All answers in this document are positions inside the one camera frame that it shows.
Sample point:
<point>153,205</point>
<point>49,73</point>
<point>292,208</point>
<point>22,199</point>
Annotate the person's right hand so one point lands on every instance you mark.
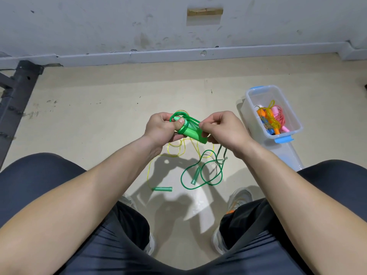
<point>229,130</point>

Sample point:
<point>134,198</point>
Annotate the person's left hand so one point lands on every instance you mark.
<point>159,130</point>

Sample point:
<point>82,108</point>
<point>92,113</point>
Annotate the clear storage box blue latches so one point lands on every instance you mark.
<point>252,95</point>

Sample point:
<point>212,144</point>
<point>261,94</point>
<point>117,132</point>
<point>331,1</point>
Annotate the person's right forearm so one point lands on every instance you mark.
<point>309,209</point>

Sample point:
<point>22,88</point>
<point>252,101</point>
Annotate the person's left forearm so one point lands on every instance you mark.
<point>63,209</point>

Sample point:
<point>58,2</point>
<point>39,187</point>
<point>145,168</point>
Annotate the clear plastic box lid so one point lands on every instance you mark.
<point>289,156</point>

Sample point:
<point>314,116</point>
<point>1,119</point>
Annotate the grey right shoe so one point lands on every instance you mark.
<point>238,197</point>

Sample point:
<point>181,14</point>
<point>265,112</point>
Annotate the grey shoe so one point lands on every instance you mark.
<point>150,246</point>
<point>238,197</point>

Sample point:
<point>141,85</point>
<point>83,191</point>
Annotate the grey left shoe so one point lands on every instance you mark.
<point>150,246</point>

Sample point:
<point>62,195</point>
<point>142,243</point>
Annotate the black shorts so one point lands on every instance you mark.
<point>23,180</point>

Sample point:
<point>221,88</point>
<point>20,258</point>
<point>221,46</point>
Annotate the small wooden wall block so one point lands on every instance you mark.
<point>205,12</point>

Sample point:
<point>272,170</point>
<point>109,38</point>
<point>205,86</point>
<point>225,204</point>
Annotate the black metal rack frame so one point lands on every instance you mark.
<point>16,100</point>

